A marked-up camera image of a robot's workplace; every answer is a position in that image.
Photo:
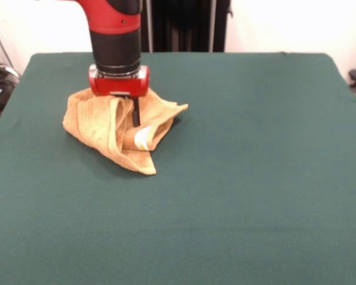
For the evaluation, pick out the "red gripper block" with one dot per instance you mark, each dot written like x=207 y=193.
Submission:
x=118 y=86

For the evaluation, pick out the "tan terry towel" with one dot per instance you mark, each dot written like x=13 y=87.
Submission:
x=89 y=121

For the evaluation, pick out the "dark green table cloth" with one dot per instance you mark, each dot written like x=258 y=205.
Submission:
x=255 y=193

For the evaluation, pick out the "black pedestal column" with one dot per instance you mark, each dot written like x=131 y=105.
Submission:
x=190 y=26

